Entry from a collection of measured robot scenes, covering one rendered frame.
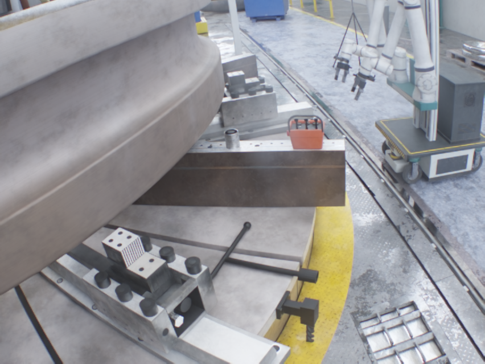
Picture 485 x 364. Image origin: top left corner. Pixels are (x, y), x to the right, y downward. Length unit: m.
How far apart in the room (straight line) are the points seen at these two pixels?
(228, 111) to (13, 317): 2.22
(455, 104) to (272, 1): 8.98
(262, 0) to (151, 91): 9.82
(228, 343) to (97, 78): 1.20
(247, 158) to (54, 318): 1.43
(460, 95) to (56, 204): 2.80
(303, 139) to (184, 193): 0.82
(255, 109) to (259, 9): 8.58
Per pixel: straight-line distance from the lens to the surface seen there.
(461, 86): 3.20
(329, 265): 2.55
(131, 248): 1.58
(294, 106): 3.57
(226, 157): 2.40
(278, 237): 2.29
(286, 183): 2.43
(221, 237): 2.35
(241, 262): 2.11
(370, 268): 2.53
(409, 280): 2.48
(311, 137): 2.27
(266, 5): 11.68
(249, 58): 4.57
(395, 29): 2.86
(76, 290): 2.22
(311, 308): 1.87
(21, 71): 1.39
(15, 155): 1.56
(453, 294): 2.45
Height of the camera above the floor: 1.74
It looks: 30 degrees down
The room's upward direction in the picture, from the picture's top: 8 degrees counter-clockwise
